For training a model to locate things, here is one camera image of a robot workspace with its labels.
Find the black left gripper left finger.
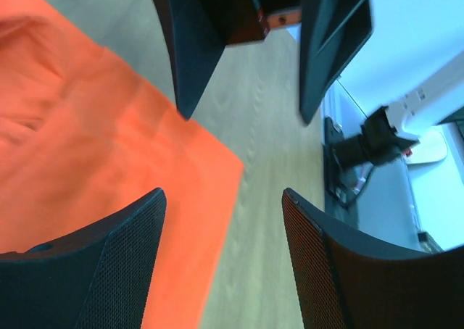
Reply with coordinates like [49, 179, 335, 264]
[1, 188, 167, 328]

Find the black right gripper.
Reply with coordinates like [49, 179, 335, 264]
[152, 0, 373, 125]

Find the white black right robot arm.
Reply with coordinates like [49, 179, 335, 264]
[152, 0, 463, 169]

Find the orange t shirt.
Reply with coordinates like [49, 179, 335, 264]
[1, 0, 243, 328]

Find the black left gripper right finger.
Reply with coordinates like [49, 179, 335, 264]
[282, 188, 463, 328]

